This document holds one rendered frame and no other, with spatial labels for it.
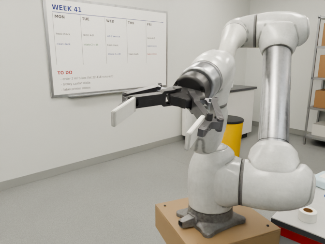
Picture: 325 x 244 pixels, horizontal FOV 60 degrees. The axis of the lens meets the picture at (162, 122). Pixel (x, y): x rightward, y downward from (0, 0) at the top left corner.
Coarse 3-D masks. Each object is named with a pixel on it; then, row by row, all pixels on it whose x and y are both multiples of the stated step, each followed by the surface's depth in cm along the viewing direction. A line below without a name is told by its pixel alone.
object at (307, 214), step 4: (300, 208) 120; (304, 208) 120; (308, 208) 120; (312, 208) 120; (300, 212) 118; (304, 212) 117; (308, 212) 117; (312, 212) 117; (316, 212) 117; (300, 216) 118; (304, 216) 116; (308, 216) 115; (312, 216) 115; (316, 216) 116; (304, 220) 117; (308, 220) 116; (312, 220) 116
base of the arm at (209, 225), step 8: (232, 208) 97; (184, 216) 96; (192, 216) 95; (200, 216) 94; (208, 216) 92; (216, 216) 92; (224, 216) 93; (232, 216) 97; (240, 216) 98; (184, 224) 93; (192, 224) 95; (200, 224) 93; (208, 224) 93; (216, 224) 93; (224, 224) 93; (232, 224) 95; (208, 232) 90; (216, 232) 91
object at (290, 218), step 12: (324, 192) 142; (312, 204) 131; (324, 204) 131; (276, 216) 121; (288, 216) 121; (324, 216) 121; (288, 228) 116; (300, 228) 113; (312, 228) 113; (324, 228) 113; (288, 240) 118; (300, 240) 115; (312, 240) 111; (324, 240) 107
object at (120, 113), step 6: (126, 102) 50; (132, 102) 52; (120, 108) 48; (126, 108) 50; (132, 108) 52; (114, 114) 47; (120, 114) 49; (126, 114) 51; (114, 120) 48; (120, 120) 49; (114, 126) 48
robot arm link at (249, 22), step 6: (234, 18) 117; (240, 18) 112; (246, 18) 111; (252, 18) 110; (240, 24) 108; (246, 24) 110; (252, 24) 109; (246, 30) 109; (252, 30) 110; (252, 36) 110; (246, 42) 112; (252, 42) 112
